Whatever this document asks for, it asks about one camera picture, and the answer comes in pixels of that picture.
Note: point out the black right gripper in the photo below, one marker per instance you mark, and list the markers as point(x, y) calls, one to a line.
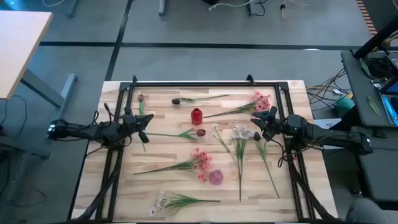
point(276, 124)

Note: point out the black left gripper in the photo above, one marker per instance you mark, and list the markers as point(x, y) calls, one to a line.
point(130, 123)

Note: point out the dark purple artificial tulip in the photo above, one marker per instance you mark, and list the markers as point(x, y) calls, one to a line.
point(176, 101)
point(257, 136)

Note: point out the pink artificial flower spray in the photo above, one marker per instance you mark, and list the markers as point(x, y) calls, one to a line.
point(261, 102)
point(199, 160)

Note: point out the white artificial flower spray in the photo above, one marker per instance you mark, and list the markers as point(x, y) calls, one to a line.
point(174, 202)
point(241, 133)

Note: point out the dark red artificial tulip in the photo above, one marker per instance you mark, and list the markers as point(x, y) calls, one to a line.
point(201, 132)

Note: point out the pink ribbed glass vase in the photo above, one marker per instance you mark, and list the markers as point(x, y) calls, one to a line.
point(215, 177)

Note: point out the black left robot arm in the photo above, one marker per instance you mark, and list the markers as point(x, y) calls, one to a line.
point(77, 129)

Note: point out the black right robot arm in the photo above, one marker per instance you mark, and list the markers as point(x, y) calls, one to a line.
point(326, 133)

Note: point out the red glass vase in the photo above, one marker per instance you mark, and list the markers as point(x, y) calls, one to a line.
point(196, 117)

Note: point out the white box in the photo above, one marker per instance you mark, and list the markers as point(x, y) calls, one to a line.
point(326, 124)

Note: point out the green tape roll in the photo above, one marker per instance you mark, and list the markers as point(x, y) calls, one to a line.
point(343, 105)

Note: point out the dark grey cart top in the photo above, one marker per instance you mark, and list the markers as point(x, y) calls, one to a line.
point(357, 93)

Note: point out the green artificial leaf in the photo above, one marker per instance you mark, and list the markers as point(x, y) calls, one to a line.
point(364, 67)
point(373, 105)

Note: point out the grey metal table leg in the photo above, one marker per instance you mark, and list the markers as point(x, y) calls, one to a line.
point(162, 7)
point(73, 7)

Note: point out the grey metal floor stand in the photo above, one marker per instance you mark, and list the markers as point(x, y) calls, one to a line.
point(18, 147)

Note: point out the dark grey padded bench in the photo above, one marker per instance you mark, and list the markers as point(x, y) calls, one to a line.
point(379, 174)

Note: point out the blue lit screen device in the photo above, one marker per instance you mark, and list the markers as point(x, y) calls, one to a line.
point(391, 109)

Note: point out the person's leg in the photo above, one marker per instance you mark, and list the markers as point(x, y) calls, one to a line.
point(367, 213)

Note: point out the light wooden side table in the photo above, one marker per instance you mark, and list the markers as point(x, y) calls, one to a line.
point(21, 46)

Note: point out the black aluminium table frame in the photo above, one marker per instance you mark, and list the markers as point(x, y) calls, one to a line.
point(202, 84)

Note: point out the grey side table leg frame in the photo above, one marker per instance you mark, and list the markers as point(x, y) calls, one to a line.
point(63, 99)

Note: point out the black diagonal post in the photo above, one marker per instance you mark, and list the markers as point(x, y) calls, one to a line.
point(376, 39)

